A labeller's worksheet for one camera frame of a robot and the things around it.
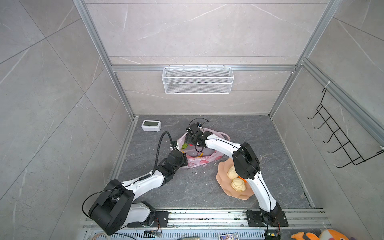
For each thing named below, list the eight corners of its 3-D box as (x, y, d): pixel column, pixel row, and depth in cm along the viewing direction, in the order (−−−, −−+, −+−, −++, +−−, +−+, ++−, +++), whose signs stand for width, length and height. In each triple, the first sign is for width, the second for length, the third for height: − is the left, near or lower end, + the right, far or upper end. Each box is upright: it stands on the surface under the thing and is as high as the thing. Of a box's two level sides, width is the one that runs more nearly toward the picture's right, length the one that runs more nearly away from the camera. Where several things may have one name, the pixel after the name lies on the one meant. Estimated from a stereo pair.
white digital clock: (142, 131, 112) (140, 127, 108) (144, 124, 117) (143, 120, 113) (160, 132, 112) (159, 127, 108) (161, 124, 117) (160, 120, 113)
